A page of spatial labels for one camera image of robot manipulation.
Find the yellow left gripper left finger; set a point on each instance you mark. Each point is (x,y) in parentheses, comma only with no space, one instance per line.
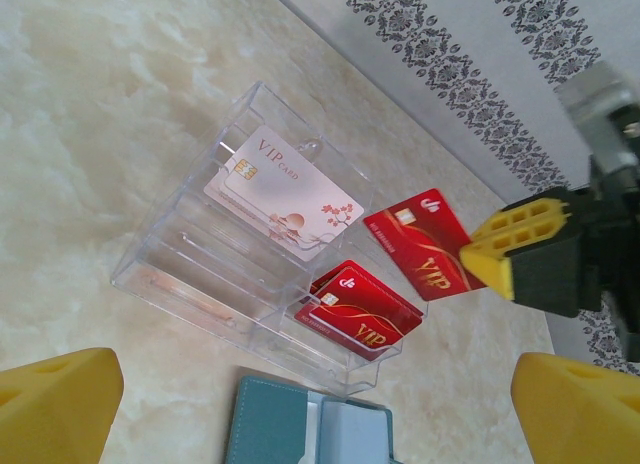
(55,414)

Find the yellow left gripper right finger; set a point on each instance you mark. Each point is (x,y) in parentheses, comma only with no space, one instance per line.
(580,419)

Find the red VIP card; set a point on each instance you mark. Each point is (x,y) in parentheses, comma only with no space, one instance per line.
(420,244)
(350,326)
(385,294)

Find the blue leather card holder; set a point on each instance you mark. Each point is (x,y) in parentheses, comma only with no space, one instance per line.
(265,424)

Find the clear acrylic card stand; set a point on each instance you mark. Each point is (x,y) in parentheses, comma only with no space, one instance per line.
(175,244)

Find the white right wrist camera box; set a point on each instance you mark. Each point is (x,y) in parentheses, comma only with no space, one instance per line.
(595,104)

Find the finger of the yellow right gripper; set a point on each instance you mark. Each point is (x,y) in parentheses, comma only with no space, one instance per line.
(540,264)

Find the white VIP card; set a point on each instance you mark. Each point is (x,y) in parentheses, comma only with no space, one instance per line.
(280,194)

